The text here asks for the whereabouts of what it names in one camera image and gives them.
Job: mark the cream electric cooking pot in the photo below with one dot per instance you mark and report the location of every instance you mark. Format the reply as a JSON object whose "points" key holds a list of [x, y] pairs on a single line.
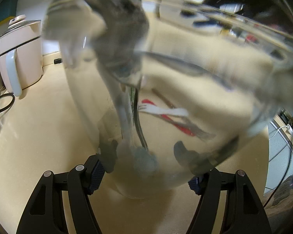
{"points": [[22, 53]]}

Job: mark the tall clear glass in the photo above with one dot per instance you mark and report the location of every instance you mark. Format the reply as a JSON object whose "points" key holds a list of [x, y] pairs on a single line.
{"points": [[222, 78]]}

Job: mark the wooden chopstick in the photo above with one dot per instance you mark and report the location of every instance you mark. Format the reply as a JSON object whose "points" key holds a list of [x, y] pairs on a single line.
{"points": [[164, 99]]}

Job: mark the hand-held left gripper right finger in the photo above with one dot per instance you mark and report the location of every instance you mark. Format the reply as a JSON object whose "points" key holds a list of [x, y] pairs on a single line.
{"points": [[194, 185]]}

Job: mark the red plastic spoon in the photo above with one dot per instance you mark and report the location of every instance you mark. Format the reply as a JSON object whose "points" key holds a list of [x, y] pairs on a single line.
{"points": [[182, 128]]}

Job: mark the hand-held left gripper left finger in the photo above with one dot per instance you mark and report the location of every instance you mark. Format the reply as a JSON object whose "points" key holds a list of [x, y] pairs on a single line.
{"points": [[97, 175]]}

